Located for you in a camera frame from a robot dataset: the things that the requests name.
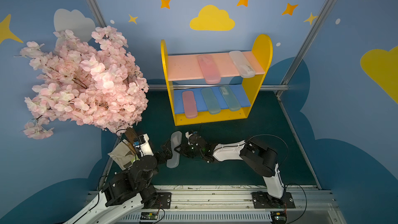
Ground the frosted white pencil case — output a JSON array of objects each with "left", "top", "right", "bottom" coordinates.
[{"left": 166, "top": 131, "right": 182, "bottom": 169}]

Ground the pink pencil case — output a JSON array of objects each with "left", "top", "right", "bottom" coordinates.
[
  {"left": 197, "top": 55, "right": 221, "bottom": 84},
  {"left": 182, "top": 90, "right": 198, "bottom": 119}
]

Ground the white pencil case with label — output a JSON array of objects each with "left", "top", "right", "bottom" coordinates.
[{"left": 229, "top": 51, "right": 256, "bottom": 78}]

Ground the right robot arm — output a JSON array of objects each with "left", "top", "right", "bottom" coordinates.
[{"left": 173, "top": 132, "right": 286, "bottom": 199}]

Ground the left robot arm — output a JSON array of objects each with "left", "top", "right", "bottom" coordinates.
[{"left": 66, "top": 140, "right": 173, "bottom": 224}]

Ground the green pencil case middle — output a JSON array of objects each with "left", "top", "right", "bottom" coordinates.
[{"left": 201, "top": 88, "right": 221, "bottom": 115}]

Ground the teal pencil case right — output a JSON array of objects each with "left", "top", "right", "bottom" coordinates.
[{"left": 219, "top": 86, "right": 241, "bottom": 112}]

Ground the yellow wooden shelf unit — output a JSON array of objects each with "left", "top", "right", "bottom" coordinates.
[{"left": 161, "top": 34, "right": 273, "bottom": 126}]

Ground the left green circuit board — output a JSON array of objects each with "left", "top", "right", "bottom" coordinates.
[{"left": 140, "top": 212, "right": 159, "bottom": 222}]

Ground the green circuit board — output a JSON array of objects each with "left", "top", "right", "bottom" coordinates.
[
  {"left": 271, "top": 212, "right": 287, "bottom": 224},
  {"left": 140, "top": 212, "right": 159, "bottom": 222}
]

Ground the pink cherry blossom tree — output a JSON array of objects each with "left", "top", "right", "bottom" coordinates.
[{"left": 20, "top": 26, "right": 149, "bottom": 140}]

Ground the right green circuit board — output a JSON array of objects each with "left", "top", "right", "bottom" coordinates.
[{"left": 271, "top": 212, "right": 287, "bottom": 224}]

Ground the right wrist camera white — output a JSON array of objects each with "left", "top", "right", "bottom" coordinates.
[{"left": 186, "top": 131, "right": 200, "bottom": 144}]

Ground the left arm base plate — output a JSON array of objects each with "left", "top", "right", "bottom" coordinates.
[{"left": 143, "top": 192, "right": 172, "bottom": 209}]

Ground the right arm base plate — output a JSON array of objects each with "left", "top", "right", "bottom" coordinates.
[{"left": 251, "top": 191, "right": 295, "bottom": 209}]

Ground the aluminium floor rail right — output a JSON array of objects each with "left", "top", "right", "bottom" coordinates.
[{"left": 276, "top": 90, "right": 322, "bottom": 190}]

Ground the aluminium frame post right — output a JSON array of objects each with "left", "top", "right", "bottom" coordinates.
[{"left": 279, "top": 0, "right": 352, "bottom": 85}]

